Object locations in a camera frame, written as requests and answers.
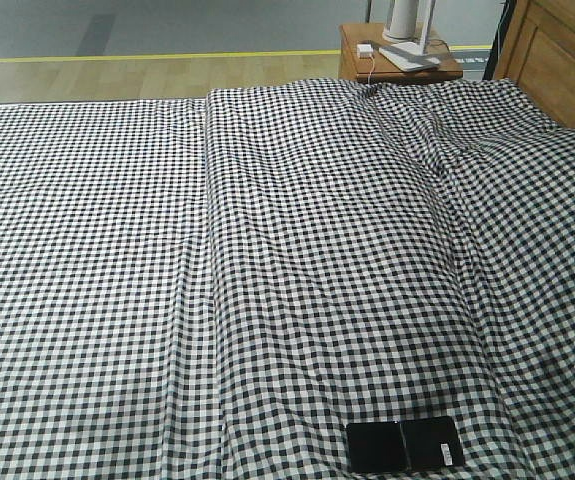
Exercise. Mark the black smartphone with white sticker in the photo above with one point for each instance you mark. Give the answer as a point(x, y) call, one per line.
point(408, 445)

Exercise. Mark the black white gingham bed sheet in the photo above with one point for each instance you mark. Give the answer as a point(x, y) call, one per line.
point(107, 357)

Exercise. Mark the black white gingham duvet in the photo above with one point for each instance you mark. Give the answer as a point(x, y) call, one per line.
point(386, 253)

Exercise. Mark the white charger adapter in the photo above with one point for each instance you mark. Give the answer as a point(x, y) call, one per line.
point(364, 50)

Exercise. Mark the wooden headboard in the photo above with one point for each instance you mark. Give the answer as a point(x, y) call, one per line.
point(538, 55)

